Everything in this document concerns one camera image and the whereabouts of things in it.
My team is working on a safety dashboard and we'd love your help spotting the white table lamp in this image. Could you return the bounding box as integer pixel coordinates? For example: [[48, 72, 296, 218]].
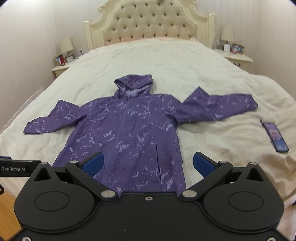
[[60, 37, 74, 58], [220, 25, 235, 45]]

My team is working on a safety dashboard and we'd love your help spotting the red photo frame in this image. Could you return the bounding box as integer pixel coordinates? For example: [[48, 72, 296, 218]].
[[54, 55, 67, 66]]

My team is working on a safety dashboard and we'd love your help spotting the cream tufted headboard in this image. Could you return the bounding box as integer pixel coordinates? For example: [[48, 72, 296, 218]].
[[83, 0, 216, 50]]

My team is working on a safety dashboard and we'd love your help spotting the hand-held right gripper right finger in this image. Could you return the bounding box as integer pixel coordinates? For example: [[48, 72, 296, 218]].
[[179, 152, 263, 201]]

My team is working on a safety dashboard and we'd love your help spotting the purple patterned hooded jacket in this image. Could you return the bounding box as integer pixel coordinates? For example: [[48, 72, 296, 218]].
[[23, 74, 259, 193]]

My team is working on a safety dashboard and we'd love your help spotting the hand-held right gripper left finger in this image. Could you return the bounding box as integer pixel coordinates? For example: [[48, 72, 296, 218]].
[[34, 152, 119, 201]]

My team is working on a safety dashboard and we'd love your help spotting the cream nightstand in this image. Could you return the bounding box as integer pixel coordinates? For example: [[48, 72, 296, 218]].
[[214, 48, 253, 69], [52, 61, 78, 79]]

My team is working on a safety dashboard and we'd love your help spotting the black smartphone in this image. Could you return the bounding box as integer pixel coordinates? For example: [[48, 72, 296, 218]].
[[259, 119, 289, 153]]

